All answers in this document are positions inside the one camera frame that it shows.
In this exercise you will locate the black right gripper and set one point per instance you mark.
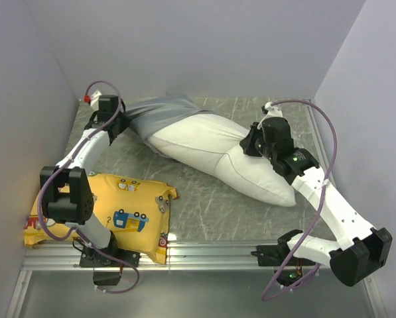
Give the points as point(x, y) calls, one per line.
point(249, 143)

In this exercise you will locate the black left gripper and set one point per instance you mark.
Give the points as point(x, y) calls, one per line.
point(125, 120)

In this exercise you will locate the grey pillowcase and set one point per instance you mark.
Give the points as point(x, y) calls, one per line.
point(150, 116)

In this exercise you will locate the white pillow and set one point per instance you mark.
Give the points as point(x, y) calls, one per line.
point(210, 143)

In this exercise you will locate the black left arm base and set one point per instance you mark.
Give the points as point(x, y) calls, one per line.
point(108, 267)

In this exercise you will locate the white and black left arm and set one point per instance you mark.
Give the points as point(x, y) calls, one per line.
point(65, 203)

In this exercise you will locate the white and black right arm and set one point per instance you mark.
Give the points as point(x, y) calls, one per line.
point(358, 250)

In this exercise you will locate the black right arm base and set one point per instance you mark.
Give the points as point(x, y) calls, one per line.
point(273, 255)

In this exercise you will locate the yellow cartoon print pillow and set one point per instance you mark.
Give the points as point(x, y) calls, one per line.
point(136, 211)

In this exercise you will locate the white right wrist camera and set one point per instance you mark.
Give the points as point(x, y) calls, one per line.
point(269, 110)

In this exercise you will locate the aluminium right side rail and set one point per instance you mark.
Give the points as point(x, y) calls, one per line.
point(313, 116)

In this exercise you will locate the aluminium rail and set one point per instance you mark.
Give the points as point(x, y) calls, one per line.
point(181, 256)
point(313, 116)

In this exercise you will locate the aluminium front rail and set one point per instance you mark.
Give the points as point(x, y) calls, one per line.
point(181, 256)

